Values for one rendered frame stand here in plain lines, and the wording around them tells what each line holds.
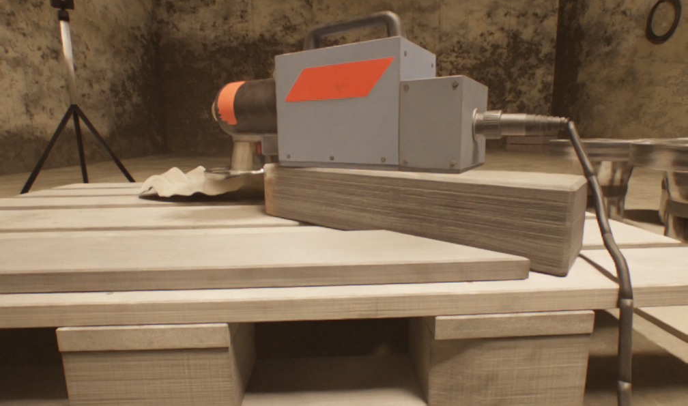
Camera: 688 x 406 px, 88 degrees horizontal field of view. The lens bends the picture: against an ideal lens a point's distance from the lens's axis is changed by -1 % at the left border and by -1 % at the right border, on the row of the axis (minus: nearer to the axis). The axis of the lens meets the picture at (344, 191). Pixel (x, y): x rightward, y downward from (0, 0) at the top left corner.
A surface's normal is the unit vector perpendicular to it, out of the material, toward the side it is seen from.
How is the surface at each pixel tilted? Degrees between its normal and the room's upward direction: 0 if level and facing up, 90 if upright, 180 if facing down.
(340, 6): 90
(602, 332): 0
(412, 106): 90
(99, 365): 90
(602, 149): 90
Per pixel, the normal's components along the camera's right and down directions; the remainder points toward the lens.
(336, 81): -0.53, 0.15
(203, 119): 0.04, 0.15
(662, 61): -1.00, 0.02
